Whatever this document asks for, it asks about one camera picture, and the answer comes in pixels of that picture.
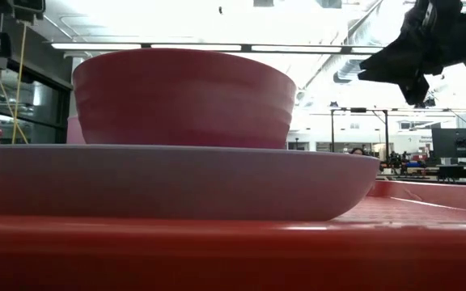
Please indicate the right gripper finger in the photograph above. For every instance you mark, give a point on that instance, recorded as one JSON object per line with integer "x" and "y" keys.
{"x": 399, "y": 54}
{"x": 391, "y": 76}

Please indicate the pink plastic mug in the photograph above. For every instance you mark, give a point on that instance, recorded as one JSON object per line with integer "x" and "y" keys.
{"x": 75, "y": 131}

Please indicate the magenta plastic bowl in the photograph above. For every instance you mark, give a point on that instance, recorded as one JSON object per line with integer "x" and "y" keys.
{"x": 184, "y": 101}

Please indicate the lavender plastic plate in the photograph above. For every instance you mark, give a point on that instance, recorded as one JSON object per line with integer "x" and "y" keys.
{"x": 176, "y": 182}

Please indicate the background black robot arm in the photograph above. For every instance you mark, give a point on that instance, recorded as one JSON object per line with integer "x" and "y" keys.
{"x": 399, "y": 159}

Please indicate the red plastic tray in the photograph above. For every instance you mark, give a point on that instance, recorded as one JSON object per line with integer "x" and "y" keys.
{"x": 233, "y": 254}

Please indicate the black computer monitor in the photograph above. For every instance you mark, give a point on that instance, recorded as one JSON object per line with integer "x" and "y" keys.
{"x": 457, "y": 141}

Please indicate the silver ventilation duct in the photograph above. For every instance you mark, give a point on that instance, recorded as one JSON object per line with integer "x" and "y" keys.
{"x": 350, "y": 68}

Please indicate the black background rig frame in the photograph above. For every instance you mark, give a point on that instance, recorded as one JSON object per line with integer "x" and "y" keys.
{"x": 358, "y": 109}

